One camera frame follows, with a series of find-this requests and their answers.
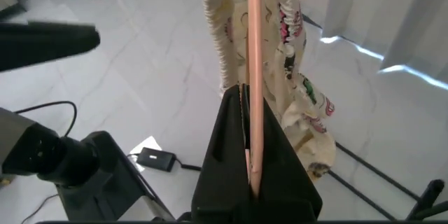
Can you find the white curtain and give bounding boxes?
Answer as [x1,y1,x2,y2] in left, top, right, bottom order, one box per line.
[300,0,448,90]

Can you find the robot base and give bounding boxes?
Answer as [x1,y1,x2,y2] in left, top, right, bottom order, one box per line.
[0,106,176,222]

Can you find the pink clothes hanger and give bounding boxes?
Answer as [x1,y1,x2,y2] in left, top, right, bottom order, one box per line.
[244,0,264,199]

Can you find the cream printed garment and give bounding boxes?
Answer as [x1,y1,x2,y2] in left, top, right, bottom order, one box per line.
[202,0,337,183]

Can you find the black clothes rack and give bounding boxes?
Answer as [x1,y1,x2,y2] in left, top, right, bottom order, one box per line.
[327,141,448,222]

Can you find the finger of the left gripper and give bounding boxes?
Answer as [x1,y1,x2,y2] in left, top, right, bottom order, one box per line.
[0,20,102,74]

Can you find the black power adapter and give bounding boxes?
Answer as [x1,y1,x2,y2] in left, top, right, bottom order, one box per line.
[135,146,203,173]

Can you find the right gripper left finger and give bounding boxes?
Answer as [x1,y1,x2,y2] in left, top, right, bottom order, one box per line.
[191,83,251,222]

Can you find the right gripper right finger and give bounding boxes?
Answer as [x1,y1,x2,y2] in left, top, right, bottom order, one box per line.
[250,96,323,222]

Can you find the black cable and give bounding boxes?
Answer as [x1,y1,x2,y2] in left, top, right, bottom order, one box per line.
[13,100,78,138]

